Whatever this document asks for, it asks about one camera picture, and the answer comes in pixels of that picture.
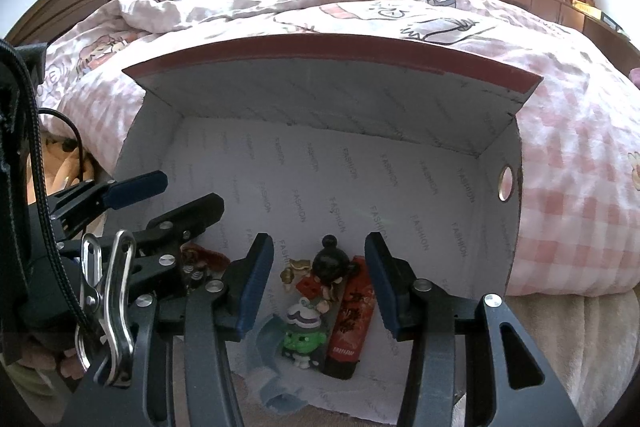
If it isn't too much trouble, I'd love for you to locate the green frog figurine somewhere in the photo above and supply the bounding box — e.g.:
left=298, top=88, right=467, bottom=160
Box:
left=280, top=297, right=332, bottom=371

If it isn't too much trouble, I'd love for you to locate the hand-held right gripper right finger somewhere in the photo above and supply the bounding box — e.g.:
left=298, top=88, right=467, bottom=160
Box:
left=364, top=231, right=586, bottom=427

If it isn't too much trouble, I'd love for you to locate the light blue curved plastic piece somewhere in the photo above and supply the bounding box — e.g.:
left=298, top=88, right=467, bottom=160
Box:
left=247, top=313, right=306, bottom=411

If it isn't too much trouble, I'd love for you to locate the white fluffy blanket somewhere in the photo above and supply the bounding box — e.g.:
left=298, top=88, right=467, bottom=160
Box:
left=165, top=291, right=640, bottom=427

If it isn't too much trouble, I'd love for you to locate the pink checked quilt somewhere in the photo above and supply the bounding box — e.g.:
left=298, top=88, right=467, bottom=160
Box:
left=37, top=0, right=640, bottom=299

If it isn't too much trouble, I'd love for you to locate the yellow box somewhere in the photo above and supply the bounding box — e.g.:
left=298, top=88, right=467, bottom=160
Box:
left=570, top=0, right=624, bottom=31

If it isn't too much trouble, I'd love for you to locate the black braided cable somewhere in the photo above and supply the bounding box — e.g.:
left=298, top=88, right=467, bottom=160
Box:
left=0, top=39, right=87, bottom=324

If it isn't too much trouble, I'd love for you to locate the gold and green keychain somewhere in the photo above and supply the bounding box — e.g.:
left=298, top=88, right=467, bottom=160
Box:
left=278, top=258, right=314, bottom=291

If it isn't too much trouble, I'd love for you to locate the black-haired doll figurine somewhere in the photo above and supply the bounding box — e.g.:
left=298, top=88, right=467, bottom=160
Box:
left=296, top=234, right=351, bottom=309

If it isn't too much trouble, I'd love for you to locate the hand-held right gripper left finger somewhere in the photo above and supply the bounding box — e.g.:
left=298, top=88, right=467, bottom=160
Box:
left=65, top=232, right=276, bottom=427

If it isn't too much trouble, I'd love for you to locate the red wrapped snack bar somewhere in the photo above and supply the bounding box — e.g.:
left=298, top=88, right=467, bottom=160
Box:
left=323, top=255, right=376, bottom=379

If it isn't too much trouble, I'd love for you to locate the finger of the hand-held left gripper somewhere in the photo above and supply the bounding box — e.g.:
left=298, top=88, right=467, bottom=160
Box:
left=49, top=170, right=169, bottom=229
left=59, top=192, right=226, bottom=303

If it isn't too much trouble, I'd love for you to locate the red cardboard box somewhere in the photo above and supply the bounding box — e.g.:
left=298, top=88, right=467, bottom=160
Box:
left=112, top=33, right=545, bottom=426

